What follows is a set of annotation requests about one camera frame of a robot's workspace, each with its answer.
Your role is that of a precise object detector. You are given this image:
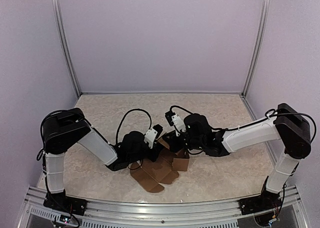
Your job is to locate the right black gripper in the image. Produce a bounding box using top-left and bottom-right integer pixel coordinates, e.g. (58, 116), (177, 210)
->
(162, 130), (204, 153)

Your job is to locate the brown cardboard box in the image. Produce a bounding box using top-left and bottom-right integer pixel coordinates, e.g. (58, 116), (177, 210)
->
(130, 136), (190, 193)

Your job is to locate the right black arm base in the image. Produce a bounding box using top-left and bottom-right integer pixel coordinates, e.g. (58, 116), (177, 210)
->
(238, 177), (283, 215)

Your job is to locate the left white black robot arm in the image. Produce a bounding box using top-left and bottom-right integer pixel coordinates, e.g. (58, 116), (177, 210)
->
(37, 108), (163, 210)

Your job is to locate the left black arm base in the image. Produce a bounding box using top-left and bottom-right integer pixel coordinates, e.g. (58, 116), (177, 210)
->
(43, 191), (88, 216)

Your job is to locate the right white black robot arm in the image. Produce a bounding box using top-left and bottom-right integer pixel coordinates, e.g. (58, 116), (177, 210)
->
(165, 103), (317, 210)

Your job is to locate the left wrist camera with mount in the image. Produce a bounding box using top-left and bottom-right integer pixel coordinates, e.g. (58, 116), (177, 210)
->
(144, 124), (163, 149)

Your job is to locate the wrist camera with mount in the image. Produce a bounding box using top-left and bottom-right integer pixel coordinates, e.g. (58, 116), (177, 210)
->
(144, 124), (163, 149)
(165, 111), (186, 136)

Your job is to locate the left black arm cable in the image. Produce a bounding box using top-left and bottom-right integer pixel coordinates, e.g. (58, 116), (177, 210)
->
(115, 108), (153, 145)

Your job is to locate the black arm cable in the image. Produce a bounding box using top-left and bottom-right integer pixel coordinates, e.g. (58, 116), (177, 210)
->
(169, 105), (241, 132)
(115, 108), (153, 145)

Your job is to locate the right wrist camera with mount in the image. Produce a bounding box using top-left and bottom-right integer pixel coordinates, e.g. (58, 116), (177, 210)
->
(165, 111), (186, 136)

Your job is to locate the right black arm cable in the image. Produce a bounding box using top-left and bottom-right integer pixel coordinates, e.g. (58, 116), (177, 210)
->
(169, 105), (241, 132)

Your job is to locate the front aluminium frame rail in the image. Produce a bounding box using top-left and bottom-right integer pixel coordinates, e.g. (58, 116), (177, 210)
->
(16, 186), (311, 227)

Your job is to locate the left aluminium corner post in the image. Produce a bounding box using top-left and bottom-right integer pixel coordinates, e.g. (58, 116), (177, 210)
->
(51, 0), (82, 98)

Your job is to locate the aluminium corner post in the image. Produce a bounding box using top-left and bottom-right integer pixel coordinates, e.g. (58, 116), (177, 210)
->
(241, 0), (271, 99)
(51, 0), (82, 98)

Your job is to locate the right aluminium corner post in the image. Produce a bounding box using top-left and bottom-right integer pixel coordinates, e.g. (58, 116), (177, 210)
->
(241, 0), (271, 99)

